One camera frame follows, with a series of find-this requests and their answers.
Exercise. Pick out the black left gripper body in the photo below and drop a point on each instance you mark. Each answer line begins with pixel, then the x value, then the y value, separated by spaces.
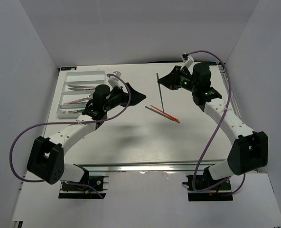
pixel 119 98

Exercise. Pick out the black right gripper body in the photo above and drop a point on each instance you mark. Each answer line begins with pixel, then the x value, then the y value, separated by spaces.
pixel 179 80

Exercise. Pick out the teal chopstick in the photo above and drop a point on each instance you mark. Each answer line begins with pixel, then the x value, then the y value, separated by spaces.
pixel 160 93
pixel 157 112

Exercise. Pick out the pink handled spoon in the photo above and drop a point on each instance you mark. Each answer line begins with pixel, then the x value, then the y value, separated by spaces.
pixel 79 100

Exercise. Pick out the green handled fork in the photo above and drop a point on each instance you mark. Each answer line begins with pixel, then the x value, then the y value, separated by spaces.
pixel 71 111

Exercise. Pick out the green handled spoon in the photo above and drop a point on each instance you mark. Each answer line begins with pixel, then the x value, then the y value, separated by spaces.
pixel 78 103

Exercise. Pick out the pink handled knife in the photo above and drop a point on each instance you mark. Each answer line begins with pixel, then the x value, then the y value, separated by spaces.
pixel 81 86

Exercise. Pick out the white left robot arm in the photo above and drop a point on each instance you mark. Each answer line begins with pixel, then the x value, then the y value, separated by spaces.
pixel 46 159

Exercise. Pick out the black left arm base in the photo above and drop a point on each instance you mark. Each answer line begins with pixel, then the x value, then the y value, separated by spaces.
pixel 95 188

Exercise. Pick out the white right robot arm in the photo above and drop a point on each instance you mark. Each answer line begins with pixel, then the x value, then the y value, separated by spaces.
pixel 249 148

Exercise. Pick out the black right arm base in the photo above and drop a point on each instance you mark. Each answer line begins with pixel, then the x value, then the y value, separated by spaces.
pixel 222 192

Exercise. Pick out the orange chopstick upper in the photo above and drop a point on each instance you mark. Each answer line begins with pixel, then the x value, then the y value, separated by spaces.
pixel 166 114

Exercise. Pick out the orange chopstick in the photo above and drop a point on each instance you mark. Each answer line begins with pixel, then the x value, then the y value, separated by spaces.
pixel 166 114
pixel 172 119

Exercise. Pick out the orange chopstick lower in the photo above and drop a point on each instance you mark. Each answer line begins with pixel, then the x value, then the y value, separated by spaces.
pixel 172 119

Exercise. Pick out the white cutlery tray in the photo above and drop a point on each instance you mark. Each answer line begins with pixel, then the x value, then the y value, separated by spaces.
pixel 74 77

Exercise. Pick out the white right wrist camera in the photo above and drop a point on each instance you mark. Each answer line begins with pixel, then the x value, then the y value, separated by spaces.
pixel 187 61

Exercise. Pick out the aluminium table frame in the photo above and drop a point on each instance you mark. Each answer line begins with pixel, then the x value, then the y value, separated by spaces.
pixel 138 151

